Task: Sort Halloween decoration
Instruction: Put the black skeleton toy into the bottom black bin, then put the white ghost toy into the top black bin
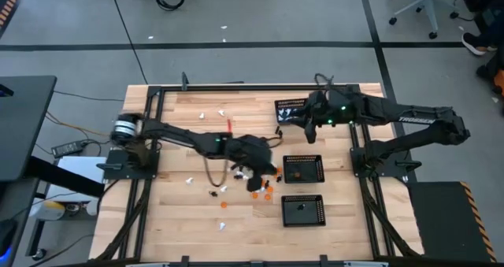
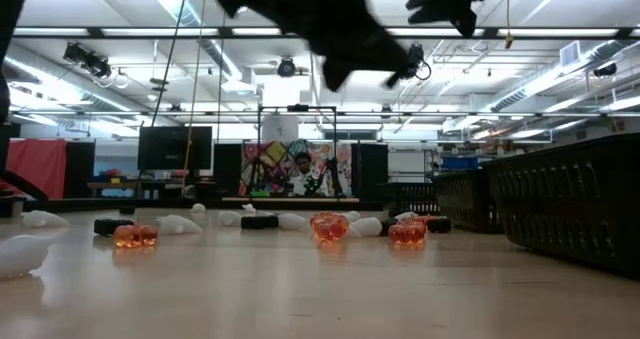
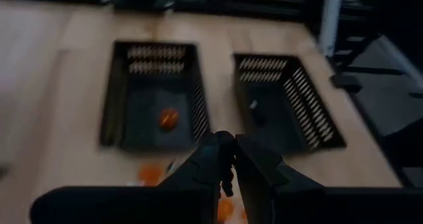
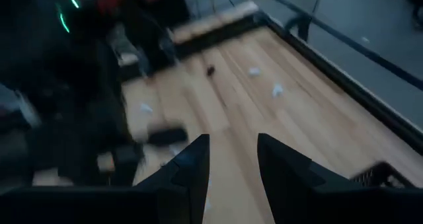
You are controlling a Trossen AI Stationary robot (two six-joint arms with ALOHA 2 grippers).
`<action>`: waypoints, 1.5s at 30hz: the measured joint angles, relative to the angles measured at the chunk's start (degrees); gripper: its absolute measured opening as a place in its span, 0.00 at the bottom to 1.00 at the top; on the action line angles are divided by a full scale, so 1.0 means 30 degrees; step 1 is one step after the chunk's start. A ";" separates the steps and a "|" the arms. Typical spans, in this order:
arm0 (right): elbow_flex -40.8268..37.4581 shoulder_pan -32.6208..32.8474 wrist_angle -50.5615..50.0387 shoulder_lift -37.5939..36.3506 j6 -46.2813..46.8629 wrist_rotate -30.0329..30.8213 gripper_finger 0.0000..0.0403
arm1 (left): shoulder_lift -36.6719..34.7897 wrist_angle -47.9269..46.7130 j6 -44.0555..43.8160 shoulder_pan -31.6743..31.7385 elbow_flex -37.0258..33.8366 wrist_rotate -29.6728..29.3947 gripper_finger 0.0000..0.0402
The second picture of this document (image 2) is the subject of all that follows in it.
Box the wooden bench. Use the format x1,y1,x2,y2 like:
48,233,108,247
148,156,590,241
86,178,187,200

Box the black monitor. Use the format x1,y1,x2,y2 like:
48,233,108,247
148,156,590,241
137,125,213,171

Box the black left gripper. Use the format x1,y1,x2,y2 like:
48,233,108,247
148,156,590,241
199,0,416,93

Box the round black ceiling camera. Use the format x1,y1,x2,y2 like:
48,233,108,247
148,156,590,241
407,42,433,82
276,57,298,79

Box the long black ceiling rail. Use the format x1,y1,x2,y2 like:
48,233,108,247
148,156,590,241
9,109,640,119

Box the thin black hanging cable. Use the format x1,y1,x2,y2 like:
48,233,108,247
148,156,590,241
215,8,227,145

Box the yellow rope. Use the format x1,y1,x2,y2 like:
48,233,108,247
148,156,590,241
181,0,208,186

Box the black overhead rig beam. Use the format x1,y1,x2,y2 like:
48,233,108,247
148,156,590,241
9,26,640,42

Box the black ceiling projector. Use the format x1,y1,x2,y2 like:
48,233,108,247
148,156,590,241
592,62,619,79

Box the colourful mural panel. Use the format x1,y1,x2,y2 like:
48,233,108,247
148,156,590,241
238,139,353,198

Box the yellow hanging cord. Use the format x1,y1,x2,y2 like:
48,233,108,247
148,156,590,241
503,0,517,50

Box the blue storage bin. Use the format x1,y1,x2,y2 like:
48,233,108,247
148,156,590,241
441,154,484,171

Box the tall black panel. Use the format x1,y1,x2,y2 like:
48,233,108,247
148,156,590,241
64,139,96,199
213,142,244,198
351,142,390,203

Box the metal shelf rack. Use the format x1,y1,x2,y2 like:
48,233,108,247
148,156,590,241
422,148,444,185

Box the colourful toy pile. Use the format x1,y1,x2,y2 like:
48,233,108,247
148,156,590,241
91,167,127,184

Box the black metal stand frame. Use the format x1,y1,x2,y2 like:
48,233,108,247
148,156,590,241
256,103,339,200

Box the person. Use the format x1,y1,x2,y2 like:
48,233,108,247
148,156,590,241
287,151,326,198

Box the black track spotlights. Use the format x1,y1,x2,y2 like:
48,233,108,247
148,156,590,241
62,42,114,80

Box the white air vent grille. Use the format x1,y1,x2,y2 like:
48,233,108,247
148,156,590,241
559,40,582,68

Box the silver ventilation duct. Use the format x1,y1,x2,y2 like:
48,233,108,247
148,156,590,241
139,0,247,84
487,38,640,114

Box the black slotted plastic basket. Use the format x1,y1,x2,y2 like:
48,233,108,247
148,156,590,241
479,132,640,280
432,168,504,234
377,181,441,215

